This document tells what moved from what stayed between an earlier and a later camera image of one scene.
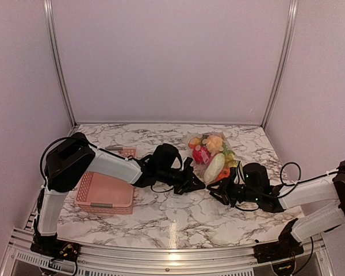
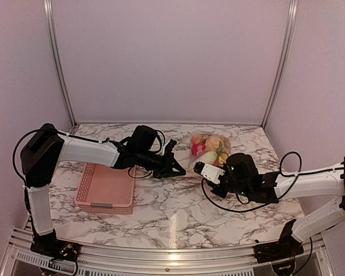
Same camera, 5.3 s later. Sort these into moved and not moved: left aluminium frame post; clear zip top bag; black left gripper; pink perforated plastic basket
Moved: black left gripper
Not moved: left aluminium frame post; clear zip top bag; pink perforated plastic basket
